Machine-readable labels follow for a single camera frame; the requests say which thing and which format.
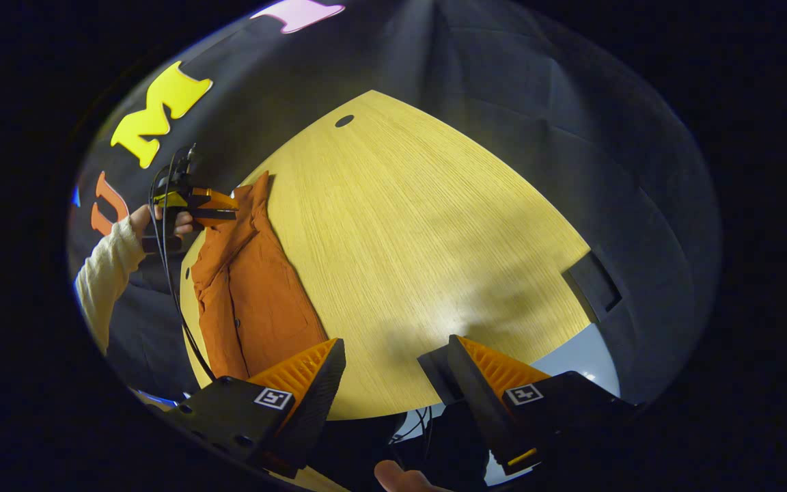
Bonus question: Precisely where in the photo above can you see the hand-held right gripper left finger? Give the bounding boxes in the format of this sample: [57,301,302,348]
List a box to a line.
[165,338,348,479]

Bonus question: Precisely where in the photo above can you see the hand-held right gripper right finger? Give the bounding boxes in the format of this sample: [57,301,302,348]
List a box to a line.
[447,334,644,477]

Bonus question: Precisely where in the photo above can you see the orange coat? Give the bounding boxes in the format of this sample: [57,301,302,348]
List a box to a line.
[191,171,329,381]

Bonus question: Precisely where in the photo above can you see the black cable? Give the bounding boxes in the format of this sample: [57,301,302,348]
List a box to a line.
[149,145,218,381]

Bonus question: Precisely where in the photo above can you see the black backdrop cloth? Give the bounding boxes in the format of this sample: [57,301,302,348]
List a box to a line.
[66,0,722,411]

